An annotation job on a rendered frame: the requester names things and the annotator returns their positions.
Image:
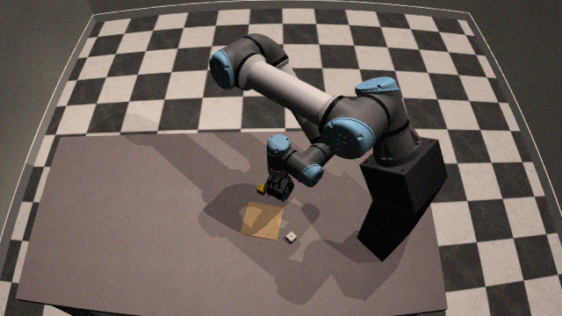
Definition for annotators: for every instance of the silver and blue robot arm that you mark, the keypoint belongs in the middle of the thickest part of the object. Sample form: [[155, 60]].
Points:
[[352, 126]]

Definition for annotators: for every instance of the tan flat mat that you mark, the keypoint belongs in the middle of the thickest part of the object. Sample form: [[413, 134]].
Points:
[[262, 221]]

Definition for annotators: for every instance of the white die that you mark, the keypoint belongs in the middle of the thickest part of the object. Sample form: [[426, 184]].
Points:
[[291, 237]]

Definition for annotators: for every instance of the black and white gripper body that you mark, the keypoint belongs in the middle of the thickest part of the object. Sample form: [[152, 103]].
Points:
[[273, 185]]

